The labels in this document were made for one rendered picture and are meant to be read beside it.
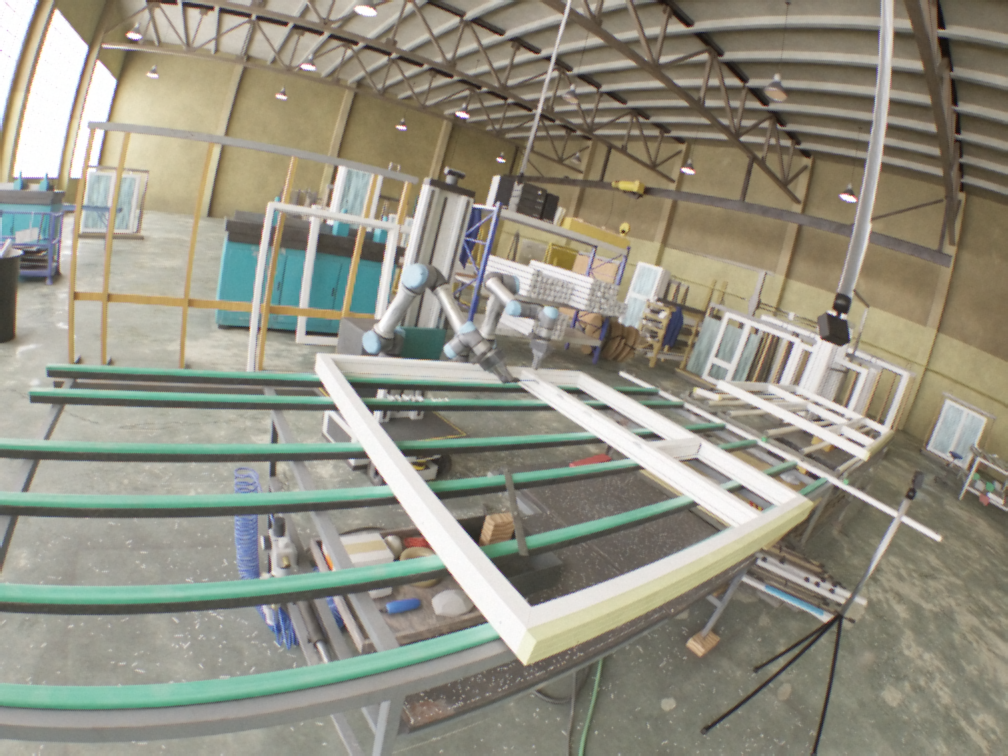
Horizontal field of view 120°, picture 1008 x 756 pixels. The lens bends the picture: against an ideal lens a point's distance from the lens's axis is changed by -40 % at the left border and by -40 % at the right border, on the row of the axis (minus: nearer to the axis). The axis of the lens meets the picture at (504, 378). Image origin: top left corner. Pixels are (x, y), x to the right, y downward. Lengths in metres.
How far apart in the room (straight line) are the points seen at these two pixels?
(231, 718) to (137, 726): 0.14
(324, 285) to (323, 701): 5.13
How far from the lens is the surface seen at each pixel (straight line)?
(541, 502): 1.95
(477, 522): 1.57
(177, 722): 0.78
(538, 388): 2.32
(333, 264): 5.61
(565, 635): 0.90
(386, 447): 1.30
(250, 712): 0.78
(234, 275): 5.44
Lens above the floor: 1.52
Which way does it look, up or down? 16 degrees down
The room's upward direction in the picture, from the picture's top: 15 degrees clockwise
